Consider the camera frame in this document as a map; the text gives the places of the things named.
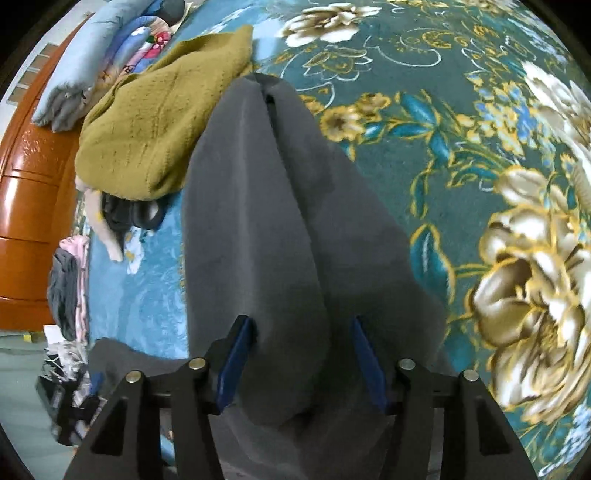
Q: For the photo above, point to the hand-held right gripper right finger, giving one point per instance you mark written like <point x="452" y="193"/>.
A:
<point x="369" y="364"/>

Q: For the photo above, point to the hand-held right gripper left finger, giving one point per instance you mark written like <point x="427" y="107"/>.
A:
<point x="235" y="360"/>

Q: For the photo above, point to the dark grey fleece pants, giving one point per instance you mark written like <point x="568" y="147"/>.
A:
<point x="258" y="230"/>

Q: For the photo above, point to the pink clothing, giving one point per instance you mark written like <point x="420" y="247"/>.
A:
<point x="82" y="277"/>

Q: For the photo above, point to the black garment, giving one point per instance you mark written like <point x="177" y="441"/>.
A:
<point x="138" y="214"/>

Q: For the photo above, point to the beige garment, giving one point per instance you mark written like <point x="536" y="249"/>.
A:
<point x="108" y="233"/>

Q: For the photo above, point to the grey clothing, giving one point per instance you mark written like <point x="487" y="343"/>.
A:
<point x="63" y="290"/>

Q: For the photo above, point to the olive green knit sweater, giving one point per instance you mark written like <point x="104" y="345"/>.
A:
<point x="152" y="124"/>

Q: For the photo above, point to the teal floral blanket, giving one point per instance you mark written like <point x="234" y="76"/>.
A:
<point x="392" y="92"/>

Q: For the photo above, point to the light blue folded quilt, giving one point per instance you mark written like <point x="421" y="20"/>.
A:
<point x="78" y="69"/>

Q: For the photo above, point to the colourful floral folded quilt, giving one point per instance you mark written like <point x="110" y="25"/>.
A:
<point x="138" y="41"/>

